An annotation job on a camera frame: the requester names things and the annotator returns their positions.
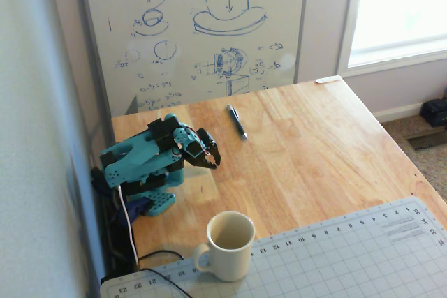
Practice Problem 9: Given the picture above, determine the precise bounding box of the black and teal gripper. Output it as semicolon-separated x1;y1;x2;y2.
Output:
173;127;222;171

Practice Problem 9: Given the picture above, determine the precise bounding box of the dark blue pen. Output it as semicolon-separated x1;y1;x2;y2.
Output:
226;103;249;142

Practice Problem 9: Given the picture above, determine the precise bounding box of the cream ceramic mug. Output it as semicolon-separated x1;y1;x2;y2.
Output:
193;211;256;282

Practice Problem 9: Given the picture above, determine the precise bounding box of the dark blue table clamp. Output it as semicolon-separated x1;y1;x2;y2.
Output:
91;167;152;229

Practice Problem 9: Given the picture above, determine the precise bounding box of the whiteboard with blue drawings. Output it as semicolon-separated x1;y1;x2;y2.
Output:
71;0;312;118

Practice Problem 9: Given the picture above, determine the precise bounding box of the grey gridded cutting mat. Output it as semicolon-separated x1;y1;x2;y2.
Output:
100;195;447;298

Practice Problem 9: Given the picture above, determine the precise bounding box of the floor air vent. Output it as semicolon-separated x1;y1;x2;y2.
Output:
406;132;447;152

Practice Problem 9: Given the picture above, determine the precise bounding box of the black box on floor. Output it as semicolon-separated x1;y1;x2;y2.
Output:
420;97;447;128

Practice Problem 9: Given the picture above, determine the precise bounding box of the white framed window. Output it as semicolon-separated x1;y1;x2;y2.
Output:
336;0;447;78

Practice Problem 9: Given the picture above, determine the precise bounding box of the white cable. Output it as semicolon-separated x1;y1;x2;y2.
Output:
117;184;141;271

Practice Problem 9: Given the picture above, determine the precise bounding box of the curved black cable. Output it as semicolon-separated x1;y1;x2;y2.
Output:
137;249;185;261

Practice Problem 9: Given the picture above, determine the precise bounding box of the long black cable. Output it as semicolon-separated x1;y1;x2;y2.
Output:
138;268;193;298

